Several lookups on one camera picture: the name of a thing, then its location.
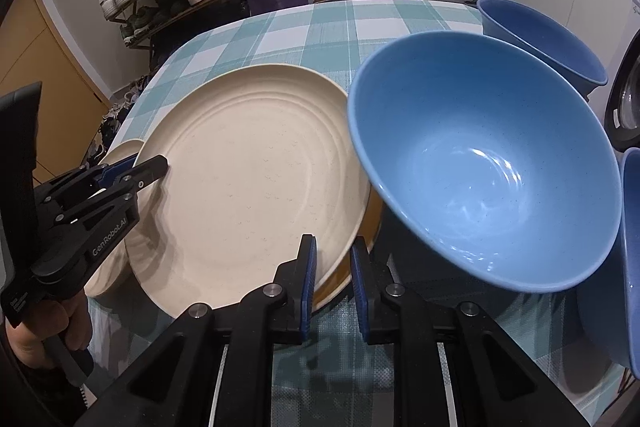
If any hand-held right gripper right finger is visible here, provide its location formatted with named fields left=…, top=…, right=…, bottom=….
left=350, top=239, right=591, bottom=427

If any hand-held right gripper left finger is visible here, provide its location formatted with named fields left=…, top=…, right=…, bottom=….
left=75, top=234, right=318, bottom=427

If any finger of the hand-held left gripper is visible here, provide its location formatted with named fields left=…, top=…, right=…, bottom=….
left=37, top=158, right=139, bottom=209
left=54, top=155, right=169, bottom=228

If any yellow plate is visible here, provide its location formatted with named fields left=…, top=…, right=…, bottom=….
left=312, top=192, right=384, bottom=313

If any large cream plate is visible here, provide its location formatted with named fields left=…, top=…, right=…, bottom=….
left=125, top=64, right=373, bottom=313

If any blue speckled bowl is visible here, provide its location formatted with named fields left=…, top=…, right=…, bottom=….
left=346, top=32, right=623, bottom=294

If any person's left hand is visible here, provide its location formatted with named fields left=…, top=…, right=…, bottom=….
left=6, top=293, right=94, bottom=369

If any wooden door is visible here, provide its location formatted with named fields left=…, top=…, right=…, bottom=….
left=0, top=0, right=111, bottom=178

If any teal checked tablecloth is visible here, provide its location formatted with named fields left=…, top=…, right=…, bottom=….
left=85, top=0, right=631, bottom=427

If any dark blue bowl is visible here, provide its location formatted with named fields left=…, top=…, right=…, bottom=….
left=475, top=0, right=609, bottom=100

